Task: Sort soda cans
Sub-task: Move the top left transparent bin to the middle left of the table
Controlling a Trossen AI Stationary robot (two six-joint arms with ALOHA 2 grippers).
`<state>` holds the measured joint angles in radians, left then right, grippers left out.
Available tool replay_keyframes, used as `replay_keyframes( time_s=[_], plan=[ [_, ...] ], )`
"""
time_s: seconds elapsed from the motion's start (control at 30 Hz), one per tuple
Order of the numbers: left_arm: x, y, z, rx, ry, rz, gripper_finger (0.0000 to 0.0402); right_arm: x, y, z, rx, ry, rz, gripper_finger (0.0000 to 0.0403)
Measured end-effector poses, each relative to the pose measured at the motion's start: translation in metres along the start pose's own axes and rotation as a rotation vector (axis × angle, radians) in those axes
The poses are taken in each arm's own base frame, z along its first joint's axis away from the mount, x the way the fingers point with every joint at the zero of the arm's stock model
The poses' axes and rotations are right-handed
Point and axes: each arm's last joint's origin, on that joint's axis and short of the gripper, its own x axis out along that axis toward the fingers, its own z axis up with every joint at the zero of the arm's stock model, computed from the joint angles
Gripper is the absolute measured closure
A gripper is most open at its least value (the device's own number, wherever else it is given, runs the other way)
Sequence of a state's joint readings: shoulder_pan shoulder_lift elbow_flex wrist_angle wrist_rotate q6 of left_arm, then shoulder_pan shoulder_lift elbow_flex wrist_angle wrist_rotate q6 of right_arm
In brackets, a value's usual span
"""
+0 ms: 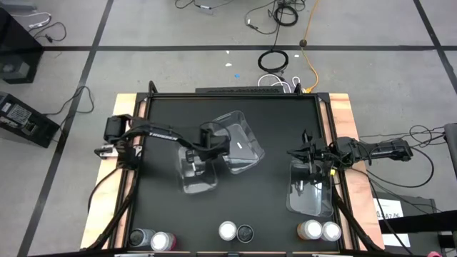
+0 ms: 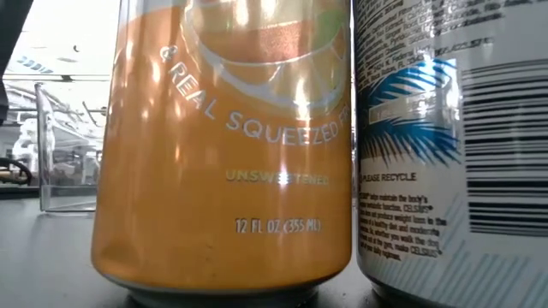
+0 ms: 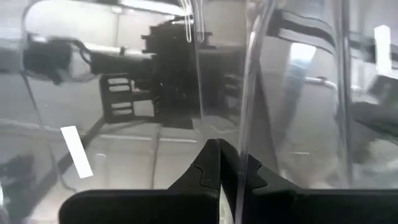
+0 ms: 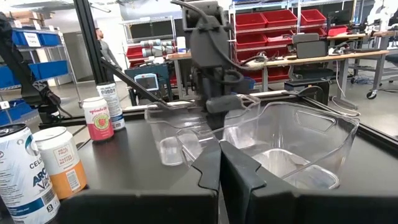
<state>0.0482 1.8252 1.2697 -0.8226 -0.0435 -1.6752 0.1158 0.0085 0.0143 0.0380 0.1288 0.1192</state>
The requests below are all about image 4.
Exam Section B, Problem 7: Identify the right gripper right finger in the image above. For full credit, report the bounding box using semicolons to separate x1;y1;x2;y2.
219;140;398;224

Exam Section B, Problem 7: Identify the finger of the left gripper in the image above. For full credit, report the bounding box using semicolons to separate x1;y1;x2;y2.
205;112;218;131
216;112;228;131

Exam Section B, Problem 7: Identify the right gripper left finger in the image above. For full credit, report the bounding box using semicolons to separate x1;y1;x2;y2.
57;136;222;224

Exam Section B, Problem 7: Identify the orange Spindrift can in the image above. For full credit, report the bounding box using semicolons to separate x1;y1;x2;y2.
32;126;88;200

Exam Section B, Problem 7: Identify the white Celsius drink can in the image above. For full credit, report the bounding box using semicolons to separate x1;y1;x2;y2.
0;123;61;224
96;82;126;131

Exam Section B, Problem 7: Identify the clear plastic bin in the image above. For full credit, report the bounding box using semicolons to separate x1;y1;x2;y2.
217;100;361;191
176;94;262;169
144;102;203;167

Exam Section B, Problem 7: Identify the metal rack with red bins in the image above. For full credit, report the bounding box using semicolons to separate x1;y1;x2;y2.
228;0;357;93

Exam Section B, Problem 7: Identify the red plastic storage bin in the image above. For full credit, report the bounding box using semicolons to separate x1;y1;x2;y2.
126;45;144;60
262;9;299;28
327;25;349;37
235;12;267;31
245;66;290;83
300;9;327;26
235;32;268;50
266;29;295;47
236;46;290;62

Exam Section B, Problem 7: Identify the small wooden workbench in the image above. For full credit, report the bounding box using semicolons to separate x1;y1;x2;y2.
166;51;194;101

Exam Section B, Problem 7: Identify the dark blue equipment cart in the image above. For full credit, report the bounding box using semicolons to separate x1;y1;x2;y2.
124;63;171;106

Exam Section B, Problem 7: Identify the white cylinder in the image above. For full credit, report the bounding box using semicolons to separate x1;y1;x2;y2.
176;36;187;54

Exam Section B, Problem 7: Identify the white teach pendant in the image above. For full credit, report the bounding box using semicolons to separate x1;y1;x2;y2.
134;73;160;92

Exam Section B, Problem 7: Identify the black device box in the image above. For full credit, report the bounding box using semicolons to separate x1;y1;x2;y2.
291;32;330;60

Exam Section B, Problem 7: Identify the person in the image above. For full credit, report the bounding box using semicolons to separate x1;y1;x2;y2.
95;27;124;83

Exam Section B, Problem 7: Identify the long wooden workbench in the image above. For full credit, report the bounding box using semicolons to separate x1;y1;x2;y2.
245;49;391;100

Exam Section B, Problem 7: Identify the blue plastic storage bin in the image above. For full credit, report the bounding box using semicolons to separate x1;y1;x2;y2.
0;65;16;90
0;98;35;126
12;29;62;47
29;60;69;80

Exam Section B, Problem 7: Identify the grey metal shelf rack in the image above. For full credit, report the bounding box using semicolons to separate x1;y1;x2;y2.
0;27;82;108

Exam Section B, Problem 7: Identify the white robot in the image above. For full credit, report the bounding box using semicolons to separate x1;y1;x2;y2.
365;0;398;35

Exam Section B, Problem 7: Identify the brown cardboard box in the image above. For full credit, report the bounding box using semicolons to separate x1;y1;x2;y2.
9;11;44;27

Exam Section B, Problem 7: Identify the black frame brace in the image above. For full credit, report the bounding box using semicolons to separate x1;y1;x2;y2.
99;57;170;108

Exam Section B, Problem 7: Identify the chrome wire shelf rack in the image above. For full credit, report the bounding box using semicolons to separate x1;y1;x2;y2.
119;15;178;45

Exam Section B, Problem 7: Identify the white hanging cable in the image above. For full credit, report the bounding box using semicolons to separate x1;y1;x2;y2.
330;60;362;118

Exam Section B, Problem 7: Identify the black frame post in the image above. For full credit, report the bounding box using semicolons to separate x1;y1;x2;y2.
73;0;108;86

